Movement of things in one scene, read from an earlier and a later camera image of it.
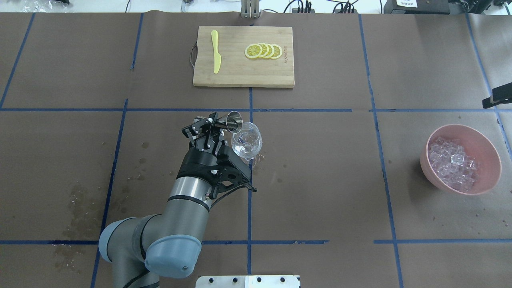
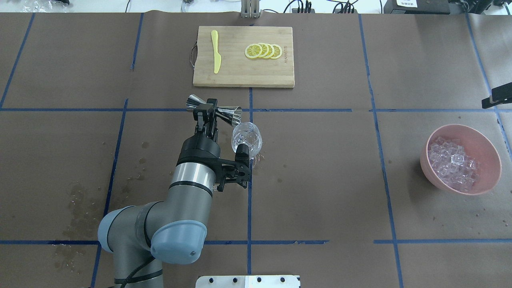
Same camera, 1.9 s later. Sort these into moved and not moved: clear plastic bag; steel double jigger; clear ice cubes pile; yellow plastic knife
Moved: steel double jigger
Not moved: yellow plastic knife; clear plastic bag; clear ice cubes pile
